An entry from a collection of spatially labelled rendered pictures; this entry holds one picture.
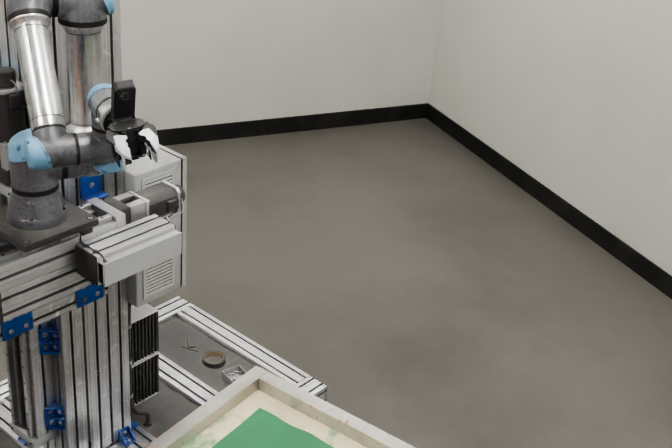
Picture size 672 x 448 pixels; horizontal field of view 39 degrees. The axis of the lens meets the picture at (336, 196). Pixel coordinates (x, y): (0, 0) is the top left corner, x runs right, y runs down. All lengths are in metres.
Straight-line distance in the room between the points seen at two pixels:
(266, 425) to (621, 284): 3.08
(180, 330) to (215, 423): 1.63
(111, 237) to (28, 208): 0.25
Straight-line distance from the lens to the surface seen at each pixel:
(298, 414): 2.34
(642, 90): 5.04
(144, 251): 2.57
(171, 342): 3.85
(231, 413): 2.34
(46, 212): 2.48
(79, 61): 2.37
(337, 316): 4.41
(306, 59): 6.19
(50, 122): 2.17
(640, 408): 4.24
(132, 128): 1.97
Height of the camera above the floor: 2.45
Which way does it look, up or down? 26 degrees down
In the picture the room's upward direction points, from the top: 5 degrees clockwise
